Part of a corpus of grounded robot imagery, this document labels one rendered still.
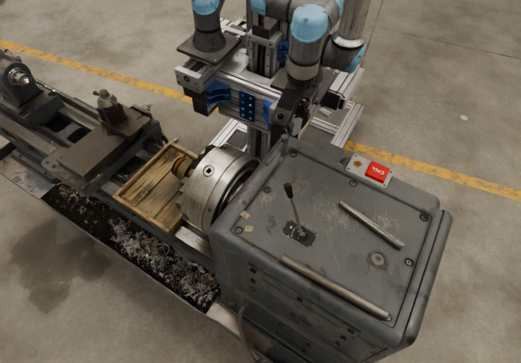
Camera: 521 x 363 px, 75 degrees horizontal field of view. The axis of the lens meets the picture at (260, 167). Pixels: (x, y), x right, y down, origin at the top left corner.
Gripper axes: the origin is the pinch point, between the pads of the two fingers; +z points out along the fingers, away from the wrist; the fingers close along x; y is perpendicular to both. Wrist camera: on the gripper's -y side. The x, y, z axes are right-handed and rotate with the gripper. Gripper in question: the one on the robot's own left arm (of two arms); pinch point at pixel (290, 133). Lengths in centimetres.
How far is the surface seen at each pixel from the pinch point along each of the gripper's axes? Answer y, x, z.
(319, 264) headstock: -26.2, -23.4, 12.2
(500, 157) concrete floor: 185, -112, 138
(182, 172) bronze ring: -14.2, 33.1, 26.8
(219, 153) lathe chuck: -7.7, 20.4, 14.5
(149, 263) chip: -37, 45, 79
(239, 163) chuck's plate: -7.9, 12.8, 14.6
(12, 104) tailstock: -16, 138, 44
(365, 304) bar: -30.5, -36.8, 10.0
